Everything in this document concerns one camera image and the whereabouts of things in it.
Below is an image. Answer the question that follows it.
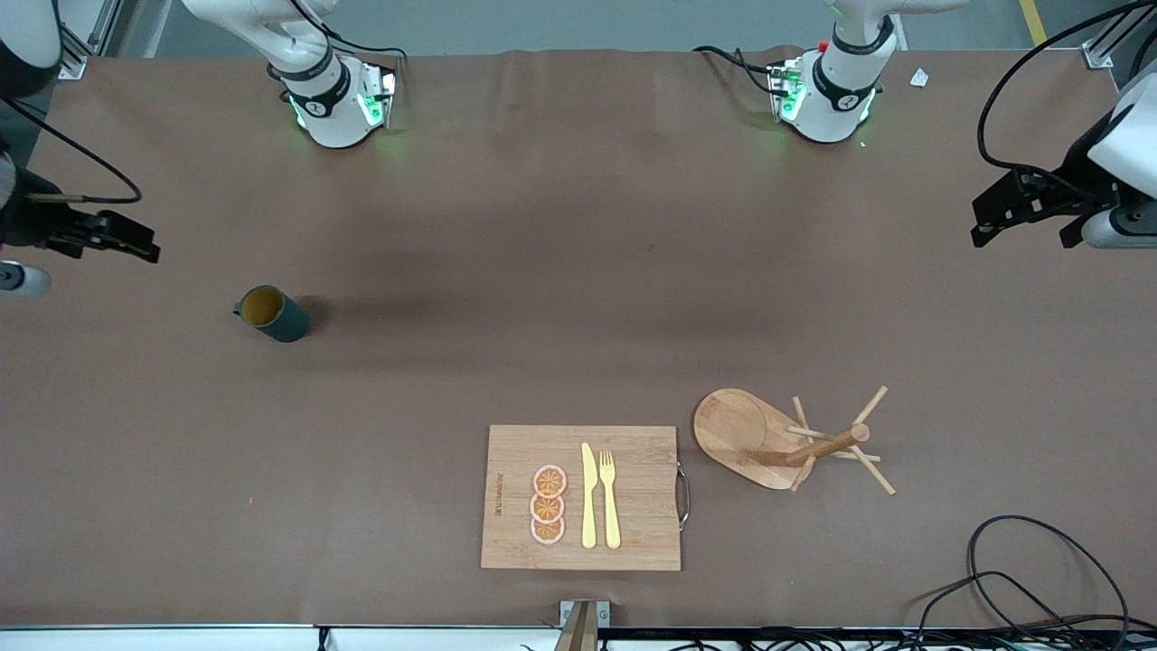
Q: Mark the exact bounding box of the wooden mug tree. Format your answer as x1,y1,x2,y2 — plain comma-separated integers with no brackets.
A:
693,386,898,496

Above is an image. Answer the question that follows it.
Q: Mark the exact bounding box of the bamboo cutting board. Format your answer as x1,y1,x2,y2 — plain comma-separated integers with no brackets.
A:
481,425,692,572

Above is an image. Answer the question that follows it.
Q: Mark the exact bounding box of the white table edge rail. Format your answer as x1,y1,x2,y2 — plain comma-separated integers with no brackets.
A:
0,622,1157,651

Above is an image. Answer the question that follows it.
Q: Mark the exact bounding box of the teal ribbed cup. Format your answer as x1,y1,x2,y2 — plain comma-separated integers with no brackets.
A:
233,285,311,344

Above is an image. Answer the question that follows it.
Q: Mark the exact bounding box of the large looped dark cable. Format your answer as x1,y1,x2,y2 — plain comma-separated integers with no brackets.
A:
967,515,1133,651

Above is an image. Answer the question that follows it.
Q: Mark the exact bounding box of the small looped dark cable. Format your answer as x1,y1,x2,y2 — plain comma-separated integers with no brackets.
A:
915,570,1157,651

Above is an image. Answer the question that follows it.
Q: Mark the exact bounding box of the yellow plastic fork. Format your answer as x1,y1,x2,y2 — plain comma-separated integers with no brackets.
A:
599,450,623,550

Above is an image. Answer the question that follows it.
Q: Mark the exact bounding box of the aluminium frame profile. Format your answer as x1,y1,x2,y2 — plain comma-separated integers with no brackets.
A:
54,0,123,80
1082,0,1157,70

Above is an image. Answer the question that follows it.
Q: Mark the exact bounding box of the table cover sheet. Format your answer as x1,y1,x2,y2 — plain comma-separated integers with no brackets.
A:
0,47,1157,629

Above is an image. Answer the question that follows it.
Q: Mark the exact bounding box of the yellow plastic knife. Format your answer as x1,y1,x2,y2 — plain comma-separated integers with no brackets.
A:
581,443,598,550

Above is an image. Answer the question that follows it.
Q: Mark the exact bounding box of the black arm base cable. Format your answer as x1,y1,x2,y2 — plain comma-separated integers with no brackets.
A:
691,45,780,97

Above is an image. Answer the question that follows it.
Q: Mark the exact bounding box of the metal and wood mount bracket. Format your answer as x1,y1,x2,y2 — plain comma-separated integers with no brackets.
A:
559,599,611,651

